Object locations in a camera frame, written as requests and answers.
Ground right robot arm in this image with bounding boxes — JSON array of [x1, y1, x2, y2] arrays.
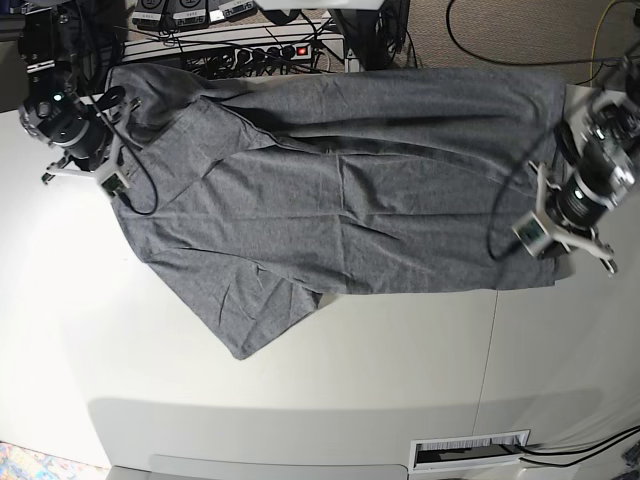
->
[[18, 3, 111, 172]]

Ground black power strip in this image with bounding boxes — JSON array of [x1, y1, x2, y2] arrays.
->
[[235, 44, 313, 63]]

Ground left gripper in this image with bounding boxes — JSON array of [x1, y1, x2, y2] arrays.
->
[[547, 175, 607, 232]]

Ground white cable grommet tray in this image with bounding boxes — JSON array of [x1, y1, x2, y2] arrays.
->
[[408, 430, 531, 474]]

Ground grey device boxes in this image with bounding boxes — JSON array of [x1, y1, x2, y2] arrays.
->
[[131, 0, 256, 29]]

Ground grey T-shirt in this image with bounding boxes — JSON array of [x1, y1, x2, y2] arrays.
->
[[109, 64, 566, 360]]

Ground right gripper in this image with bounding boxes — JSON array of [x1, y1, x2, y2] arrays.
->
[[64, 119, 112, 170]]

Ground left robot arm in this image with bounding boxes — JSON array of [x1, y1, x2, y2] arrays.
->
[[546, 45, 639, 231]]

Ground black cable pair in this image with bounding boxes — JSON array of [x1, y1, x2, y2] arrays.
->
[[514, 425, 640, 468]]

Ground yellow cable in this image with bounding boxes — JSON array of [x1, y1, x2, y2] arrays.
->
[[572, 0, 621, 87]]

